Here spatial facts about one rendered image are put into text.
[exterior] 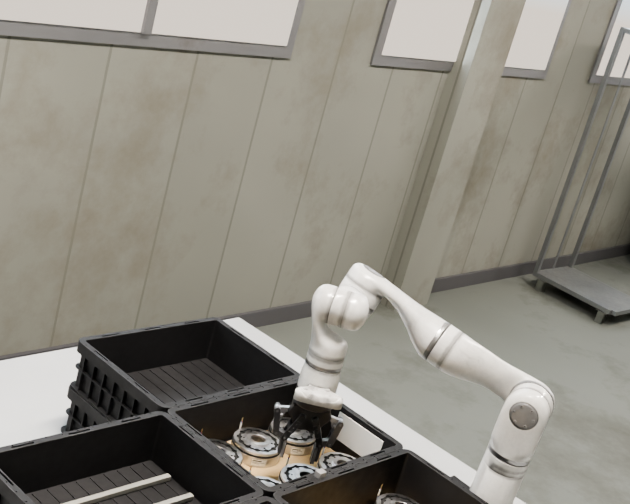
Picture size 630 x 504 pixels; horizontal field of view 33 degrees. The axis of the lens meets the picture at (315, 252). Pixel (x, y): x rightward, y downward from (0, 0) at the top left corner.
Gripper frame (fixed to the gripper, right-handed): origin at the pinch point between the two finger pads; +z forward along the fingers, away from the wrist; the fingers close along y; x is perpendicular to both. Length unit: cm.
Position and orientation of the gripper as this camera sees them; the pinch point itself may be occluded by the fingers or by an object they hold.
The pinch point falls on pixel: (298, 452)
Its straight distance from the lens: 211.3
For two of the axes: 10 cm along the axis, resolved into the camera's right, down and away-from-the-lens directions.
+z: -2.5, 9.1, 3.2
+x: 0.2, 3.3, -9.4
